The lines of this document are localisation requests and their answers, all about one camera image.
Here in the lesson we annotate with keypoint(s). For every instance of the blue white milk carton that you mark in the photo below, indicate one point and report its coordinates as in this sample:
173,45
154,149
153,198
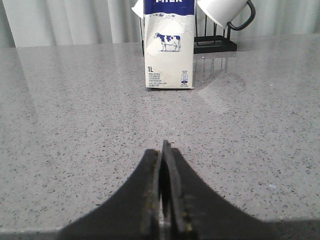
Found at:
172,70

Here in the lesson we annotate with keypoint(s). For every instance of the white mug black handle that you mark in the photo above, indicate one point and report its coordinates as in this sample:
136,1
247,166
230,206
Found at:
223,12

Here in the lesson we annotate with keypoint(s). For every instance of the black metal mug rack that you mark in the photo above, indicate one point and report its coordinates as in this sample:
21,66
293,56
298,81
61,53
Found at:
215,42

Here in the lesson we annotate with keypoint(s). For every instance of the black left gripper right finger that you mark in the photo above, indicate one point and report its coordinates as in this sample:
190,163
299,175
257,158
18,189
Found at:
194,211

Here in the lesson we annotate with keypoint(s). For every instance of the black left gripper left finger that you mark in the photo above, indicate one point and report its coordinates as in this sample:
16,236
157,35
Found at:
131,213

